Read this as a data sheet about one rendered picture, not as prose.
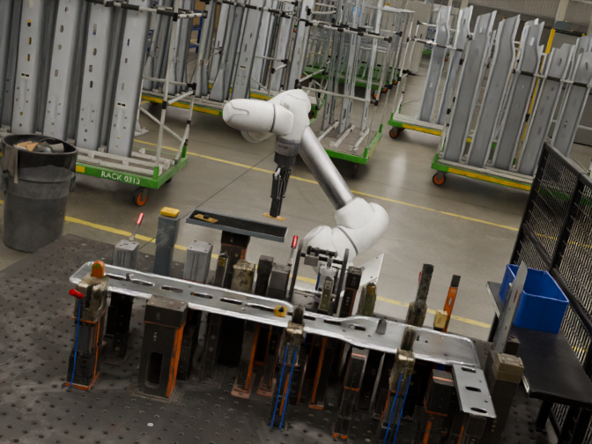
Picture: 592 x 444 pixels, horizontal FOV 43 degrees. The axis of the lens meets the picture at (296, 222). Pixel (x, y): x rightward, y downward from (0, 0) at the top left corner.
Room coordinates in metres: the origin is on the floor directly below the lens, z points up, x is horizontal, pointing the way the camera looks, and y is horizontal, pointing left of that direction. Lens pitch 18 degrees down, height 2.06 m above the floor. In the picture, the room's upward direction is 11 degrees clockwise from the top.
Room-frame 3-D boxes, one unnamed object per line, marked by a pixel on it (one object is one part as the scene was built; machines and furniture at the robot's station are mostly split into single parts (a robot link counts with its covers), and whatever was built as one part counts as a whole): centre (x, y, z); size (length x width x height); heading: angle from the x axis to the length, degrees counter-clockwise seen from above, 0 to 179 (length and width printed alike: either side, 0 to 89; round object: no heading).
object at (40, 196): (4.88, 1.77, 0.36); 0.54 x 0.50 x 0.73; 171
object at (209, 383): (2.35, 0.20, 0.84); 0.13 x 0.11 x 0.29; 178
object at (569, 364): (2.51, -0.91, 1.02); 0.90 x 0.22 x 0.03; 178
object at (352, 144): (9.45, -0.31, 0.88); 1.91 x 1.00 x 1.76; 172
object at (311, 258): (2.54, -0.11, 0.94); 0.18 x 0.13 x 0.49; 88
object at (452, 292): (2.47, -0.58, 0.95); 0.03 x 0.01 x 0.50; 88
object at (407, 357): (2.12, -0.41, 0.87); 0.12 x 0.09 x 0.35; 178
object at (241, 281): (2.50, 0.15, 0.89); 0.13 x 0.11 x 0.38; 178
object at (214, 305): (2.33, 0.01, 1.00); 1.38 x 0.22 x 0.02; 88
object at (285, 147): (2.67, 0.08, 1.49); 0.09 x 0.09 x 0.06
